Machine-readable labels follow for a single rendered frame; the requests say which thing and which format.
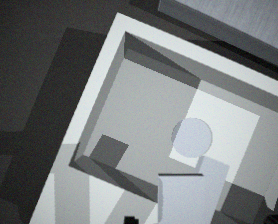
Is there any white rectangular basin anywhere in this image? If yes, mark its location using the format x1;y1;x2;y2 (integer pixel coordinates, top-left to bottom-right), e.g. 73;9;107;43
29;12;278;224

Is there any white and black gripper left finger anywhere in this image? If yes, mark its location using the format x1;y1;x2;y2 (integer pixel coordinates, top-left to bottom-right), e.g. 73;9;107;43
124;216;139;224

